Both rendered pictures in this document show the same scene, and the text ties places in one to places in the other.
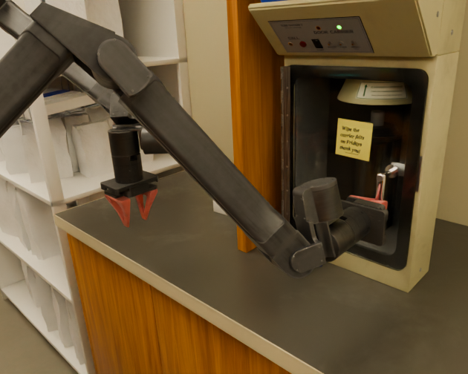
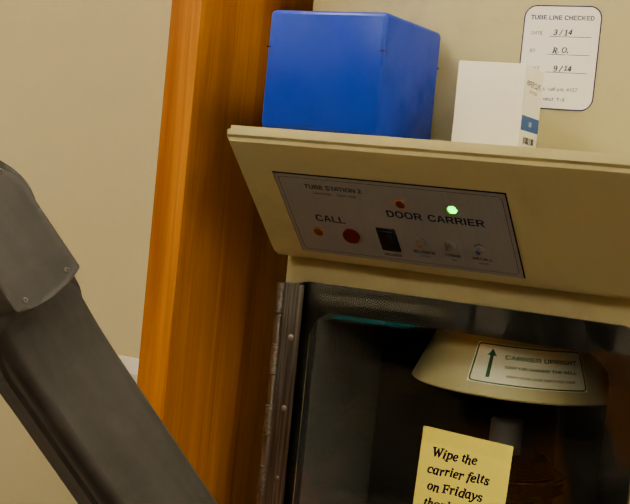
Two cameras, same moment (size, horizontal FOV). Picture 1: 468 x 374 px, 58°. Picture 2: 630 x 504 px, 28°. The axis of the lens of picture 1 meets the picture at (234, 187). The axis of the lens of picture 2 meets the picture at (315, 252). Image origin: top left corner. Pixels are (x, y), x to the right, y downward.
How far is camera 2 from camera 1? 17 cm
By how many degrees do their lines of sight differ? 24
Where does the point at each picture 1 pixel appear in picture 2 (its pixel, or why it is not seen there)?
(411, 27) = (619, 234)
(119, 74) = (0, 256)
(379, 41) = (541, 253)
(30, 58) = not seen: outside the picture
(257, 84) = (210, 319)
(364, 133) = (490, 470)
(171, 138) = (87, 433)
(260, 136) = (201, 458)
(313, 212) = not seen: outside the picture
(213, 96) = not seen: hidden behind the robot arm
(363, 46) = (502, 260)
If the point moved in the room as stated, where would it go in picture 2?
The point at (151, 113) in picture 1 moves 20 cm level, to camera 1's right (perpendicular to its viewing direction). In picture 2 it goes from (47, 362) to (422, 382)
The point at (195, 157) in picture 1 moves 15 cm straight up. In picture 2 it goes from (140, 490) to (166, 200)
